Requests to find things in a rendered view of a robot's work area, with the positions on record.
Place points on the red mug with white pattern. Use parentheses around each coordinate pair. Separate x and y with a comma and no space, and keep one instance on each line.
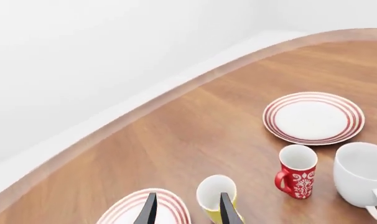
(297,172)

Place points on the large white mug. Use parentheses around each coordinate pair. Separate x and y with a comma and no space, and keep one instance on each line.
(361,175)

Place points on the white plate with red rings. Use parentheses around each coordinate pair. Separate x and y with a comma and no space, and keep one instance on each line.
(171,210)
(313,117)

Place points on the yellow mug with white inside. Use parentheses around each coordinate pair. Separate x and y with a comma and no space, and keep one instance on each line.
(211,193)

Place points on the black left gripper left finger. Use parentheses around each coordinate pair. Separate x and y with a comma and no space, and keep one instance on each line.
(149,211)

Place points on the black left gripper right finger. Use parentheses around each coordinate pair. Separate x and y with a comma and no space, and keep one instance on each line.
(229,212)

